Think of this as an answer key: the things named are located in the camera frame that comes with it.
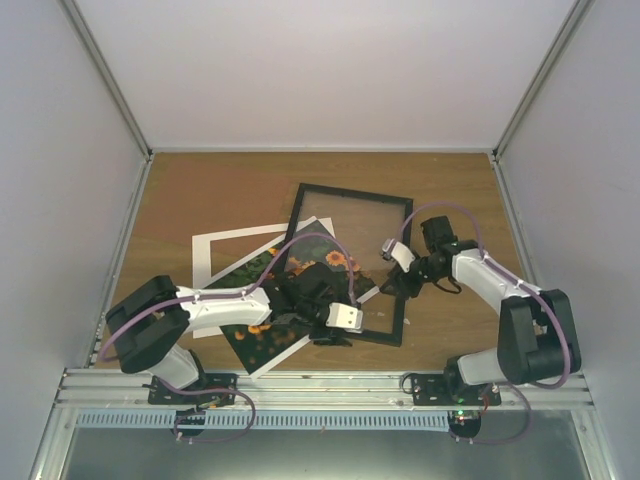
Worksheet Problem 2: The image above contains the clear acrylic sheet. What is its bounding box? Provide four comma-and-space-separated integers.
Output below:
279, 192, 409, 334

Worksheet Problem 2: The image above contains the black picture frame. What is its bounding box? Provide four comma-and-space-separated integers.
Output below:
284, 183, 414, 347

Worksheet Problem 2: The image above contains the sunflower photo print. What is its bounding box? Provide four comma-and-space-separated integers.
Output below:
211, 237, 378, 378

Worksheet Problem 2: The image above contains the white photo mat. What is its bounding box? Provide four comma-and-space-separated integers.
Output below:
191, 215, 337, 340

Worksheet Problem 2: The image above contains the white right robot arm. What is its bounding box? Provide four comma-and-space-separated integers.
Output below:
381, 216, 581, 405

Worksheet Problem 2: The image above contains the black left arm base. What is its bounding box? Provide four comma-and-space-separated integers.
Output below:
144, 372, 238, 408

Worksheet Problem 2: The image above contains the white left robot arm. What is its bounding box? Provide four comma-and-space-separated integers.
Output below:
100, 264, 362, 404

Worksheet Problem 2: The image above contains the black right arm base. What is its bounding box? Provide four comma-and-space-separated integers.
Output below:
399, 372, 502, 408

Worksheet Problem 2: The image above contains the brown backing board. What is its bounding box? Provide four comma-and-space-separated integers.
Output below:
134, 160, 291, 247

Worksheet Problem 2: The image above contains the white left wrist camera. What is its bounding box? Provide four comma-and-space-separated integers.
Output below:
325, 302, 363, 334

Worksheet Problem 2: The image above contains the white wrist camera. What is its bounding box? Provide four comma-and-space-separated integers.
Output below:
381, 238, 416, 273
325, 302, 363, 334

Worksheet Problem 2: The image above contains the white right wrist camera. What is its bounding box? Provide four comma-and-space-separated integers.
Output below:
381, 238, 416, 273

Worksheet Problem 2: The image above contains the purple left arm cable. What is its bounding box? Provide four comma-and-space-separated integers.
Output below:
98, 232, 361, 444

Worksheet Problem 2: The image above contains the aluminium enclosure frame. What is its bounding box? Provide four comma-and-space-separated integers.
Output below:
29, 0, 640, 480

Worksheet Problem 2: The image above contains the aluminium mounting rail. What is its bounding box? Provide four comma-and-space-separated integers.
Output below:
54, 369, 594, 411

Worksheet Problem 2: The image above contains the grey slotted cable duct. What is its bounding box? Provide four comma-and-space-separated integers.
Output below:
76, 409, 449, 433

